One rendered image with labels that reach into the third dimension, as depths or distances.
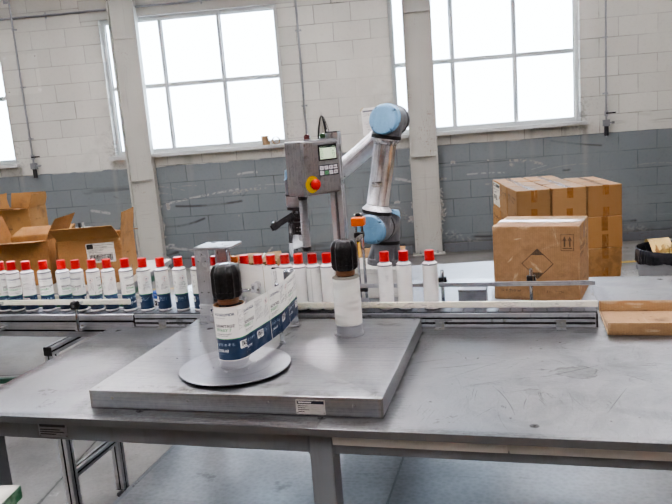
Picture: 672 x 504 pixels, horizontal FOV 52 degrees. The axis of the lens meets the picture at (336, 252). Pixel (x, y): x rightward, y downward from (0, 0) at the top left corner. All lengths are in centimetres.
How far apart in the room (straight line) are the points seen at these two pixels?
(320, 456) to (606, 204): 446
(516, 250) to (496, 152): 540
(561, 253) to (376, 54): 558
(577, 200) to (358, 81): 308
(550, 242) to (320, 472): 122
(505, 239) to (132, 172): 626
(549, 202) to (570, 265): 323
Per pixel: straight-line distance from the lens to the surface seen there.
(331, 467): 175
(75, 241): 394
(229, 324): 190
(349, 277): 211
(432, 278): 236
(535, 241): 255
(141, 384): 197
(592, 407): 177
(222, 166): 808
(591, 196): 584
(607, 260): 596
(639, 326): 229
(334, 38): 791
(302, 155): 241
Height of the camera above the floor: 153
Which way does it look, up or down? 10 degrees down
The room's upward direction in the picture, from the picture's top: 4 degrees counter-clockwise
